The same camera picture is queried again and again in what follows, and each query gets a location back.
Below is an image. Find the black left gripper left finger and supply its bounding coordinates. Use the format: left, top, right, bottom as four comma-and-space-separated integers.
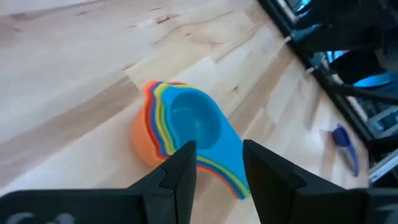
127, 141, 197, 224

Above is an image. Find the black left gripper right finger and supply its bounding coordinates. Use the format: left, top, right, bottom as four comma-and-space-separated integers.
242, 139, 348, 224

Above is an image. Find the green measuring cup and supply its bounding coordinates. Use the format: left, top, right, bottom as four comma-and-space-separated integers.
158, 83, 251, 198

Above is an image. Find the teal measuring cup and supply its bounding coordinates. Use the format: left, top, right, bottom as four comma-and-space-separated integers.
161, 83, 251, 197

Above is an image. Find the orange measuring cup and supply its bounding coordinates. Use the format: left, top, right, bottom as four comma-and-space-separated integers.
131, 80, 242, 200

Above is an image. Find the large blue measuring cup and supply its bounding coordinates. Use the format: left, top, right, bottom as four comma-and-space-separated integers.
149, 81, 247, 200

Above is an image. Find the yellow measuring cup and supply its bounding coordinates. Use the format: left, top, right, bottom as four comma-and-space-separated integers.
153, 82, 249, 198

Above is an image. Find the red measuring cup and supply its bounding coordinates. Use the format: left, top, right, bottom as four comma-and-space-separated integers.
143, 80, 243, 200

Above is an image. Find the small navy measuring cup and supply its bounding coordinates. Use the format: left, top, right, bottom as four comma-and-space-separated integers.
330, 123, 361, 178

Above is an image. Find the black aluminium table frame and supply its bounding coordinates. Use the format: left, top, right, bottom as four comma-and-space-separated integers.
256, 0, 398, 187

